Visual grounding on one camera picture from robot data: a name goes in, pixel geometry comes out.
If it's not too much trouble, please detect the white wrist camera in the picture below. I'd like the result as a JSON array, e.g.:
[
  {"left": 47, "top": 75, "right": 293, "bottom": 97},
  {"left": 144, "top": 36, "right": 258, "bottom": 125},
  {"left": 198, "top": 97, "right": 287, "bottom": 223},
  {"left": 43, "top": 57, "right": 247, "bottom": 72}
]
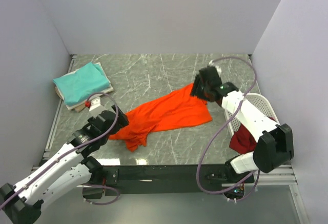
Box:
[
  {"left": 85, "top": 97, "right": 105, "bottom": 117},
  {"left": 208, "top": 59, "right": 222, "bottom": 76}
]

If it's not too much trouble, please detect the orange t-shirt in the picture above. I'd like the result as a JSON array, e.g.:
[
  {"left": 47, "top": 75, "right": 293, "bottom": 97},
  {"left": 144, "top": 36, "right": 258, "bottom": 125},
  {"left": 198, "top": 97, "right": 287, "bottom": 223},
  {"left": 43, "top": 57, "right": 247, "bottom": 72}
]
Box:
[{"left": 108, "top": 84, "right": 213, "bottom": 152}]

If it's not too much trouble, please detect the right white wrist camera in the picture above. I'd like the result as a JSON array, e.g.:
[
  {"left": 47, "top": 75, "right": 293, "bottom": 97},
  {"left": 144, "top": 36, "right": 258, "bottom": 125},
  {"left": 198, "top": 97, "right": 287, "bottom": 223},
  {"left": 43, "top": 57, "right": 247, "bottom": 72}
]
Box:
[{"left": 208, "top": 59, "right": 222, "bottom": 76}]

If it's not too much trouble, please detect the folded teal t-shirt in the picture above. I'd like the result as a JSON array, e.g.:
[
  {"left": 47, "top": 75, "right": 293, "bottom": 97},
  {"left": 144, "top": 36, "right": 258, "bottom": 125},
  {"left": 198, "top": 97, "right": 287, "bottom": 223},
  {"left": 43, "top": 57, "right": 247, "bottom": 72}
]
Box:
[{"left": 53, "top": 62, "right": 111, "bottom": 106}]

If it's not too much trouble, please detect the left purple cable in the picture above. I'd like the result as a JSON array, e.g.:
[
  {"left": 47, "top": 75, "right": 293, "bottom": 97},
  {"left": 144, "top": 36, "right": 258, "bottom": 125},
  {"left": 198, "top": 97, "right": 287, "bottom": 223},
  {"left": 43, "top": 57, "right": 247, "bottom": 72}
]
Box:
[{"left": 0, "top": 92, "right": 121, "bottom": 209}]

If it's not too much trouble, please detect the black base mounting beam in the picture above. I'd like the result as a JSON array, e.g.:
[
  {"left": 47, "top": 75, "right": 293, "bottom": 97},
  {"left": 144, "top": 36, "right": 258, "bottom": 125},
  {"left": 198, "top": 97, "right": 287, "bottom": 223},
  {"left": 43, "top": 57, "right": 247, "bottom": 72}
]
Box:
[{"left": 88, "top": 164, "right": 247, "bottom": 194}]

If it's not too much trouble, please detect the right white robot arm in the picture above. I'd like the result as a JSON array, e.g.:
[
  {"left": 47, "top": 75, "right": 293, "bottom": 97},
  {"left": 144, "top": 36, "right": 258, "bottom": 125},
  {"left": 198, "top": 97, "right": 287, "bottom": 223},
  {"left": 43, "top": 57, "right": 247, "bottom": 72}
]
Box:
[{"left": 191, "top": 66, "right": 294, "bottom": 182}]

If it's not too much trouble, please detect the dark red t-shirt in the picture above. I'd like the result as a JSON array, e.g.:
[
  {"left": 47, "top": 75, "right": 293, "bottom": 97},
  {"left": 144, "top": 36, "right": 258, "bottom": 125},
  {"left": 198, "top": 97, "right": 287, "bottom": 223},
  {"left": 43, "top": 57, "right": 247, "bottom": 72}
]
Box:
[{"left": 229, "top": 112, "right": 278, "bottom": 154}]

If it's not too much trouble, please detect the aluminium frame rail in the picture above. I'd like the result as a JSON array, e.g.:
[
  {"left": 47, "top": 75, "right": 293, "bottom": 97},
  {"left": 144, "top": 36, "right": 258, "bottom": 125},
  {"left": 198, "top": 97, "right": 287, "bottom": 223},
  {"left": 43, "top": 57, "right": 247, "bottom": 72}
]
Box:
[{"left": 27, "top": 54, "right": 76, "bottom": 181}]

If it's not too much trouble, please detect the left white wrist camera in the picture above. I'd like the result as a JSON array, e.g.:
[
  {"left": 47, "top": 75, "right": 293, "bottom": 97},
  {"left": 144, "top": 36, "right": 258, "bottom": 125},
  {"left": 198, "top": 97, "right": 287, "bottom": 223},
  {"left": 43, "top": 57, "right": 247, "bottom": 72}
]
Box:
[{"left": 85, "top": 97, "right": 105, "bottom": 117}]

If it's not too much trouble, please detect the white perforated plastic basket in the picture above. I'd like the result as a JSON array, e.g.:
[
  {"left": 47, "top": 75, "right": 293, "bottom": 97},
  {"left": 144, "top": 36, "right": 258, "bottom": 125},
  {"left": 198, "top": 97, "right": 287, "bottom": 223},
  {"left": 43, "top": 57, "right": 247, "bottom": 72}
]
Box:
[{"left": 228, "top": 93, "right": 280, "bottom": 136}]

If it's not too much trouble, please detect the folded beige t-shirt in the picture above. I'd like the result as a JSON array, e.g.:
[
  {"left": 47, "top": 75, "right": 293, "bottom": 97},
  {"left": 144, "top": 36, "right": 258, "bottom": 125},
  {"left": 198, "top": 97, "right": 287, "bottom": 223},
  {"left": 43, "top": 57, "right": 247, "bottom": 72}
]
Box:
[{"left": 54, "top": 87, "right": 85, "bottom": 112}]

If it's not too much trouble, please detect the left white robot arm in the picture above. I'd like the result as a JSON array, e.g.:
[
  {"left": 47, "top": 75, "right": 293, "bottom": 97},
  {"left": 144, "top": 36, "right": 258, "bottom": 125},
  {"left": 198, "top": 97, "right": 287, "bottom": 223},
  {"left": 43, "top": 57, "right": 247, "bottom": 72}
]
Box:
[{"left": 1, "top": 105, "right": 129, "bottom": 223}]

